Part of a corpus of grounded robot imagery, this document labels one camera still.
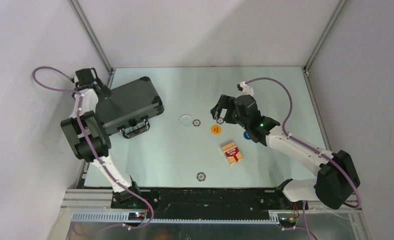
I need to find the black poker set case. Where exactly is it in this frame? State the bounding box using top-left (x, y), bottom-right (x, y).
top-left (96, 76), bottom-right (164, 139)

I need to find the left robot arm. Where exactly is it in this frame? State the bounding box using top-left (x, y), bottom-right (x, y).
top-left (61, 68), bottom-right (143, 208)

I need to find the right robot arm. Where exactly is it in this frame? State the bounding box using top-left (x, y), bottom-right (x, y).
top-left (210, 94), bottom-right (360, 210)

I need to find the poker chip middle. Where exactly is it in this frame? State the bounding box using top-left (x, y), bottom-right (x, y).
top-left (216, 117), bottom-right (224, 125)

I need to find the blue round button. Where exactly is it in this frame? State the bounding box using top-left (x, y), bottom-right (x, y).
top-left (243, 131), bottom-right (251, 140)

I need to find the orange round button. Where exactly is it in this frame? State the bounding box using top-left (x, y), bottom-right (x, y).
top-left (211, 125), bottom-right (222, 135)

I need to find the poker chip near disc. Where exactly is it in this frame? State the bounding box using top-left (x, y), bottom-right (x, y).
top-left (192, 119), bottom-right (201, 127)

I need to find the red playing card box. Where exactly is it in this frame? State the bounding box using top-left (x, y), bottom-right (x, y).
top-left (221, 141), bottom-right (244, 165)

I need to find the clear round disc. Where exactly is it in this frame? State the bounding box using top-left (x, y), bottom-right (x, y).
top-left (179, 114), bottom-right (193, 126)

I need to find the poker chip front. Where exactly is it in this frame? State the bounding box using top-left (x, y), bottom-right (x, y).
top-left (196, 172), bottom-right (206, 182)

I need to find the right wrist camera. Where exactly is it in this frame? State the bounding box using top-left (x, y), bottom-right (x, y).
top-left (237, 81), bottom-right (254, 97)

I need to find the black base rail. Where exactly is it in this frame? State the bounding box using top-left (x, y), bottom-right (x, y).
top-left (140, 187), bottom-right (308, 221)

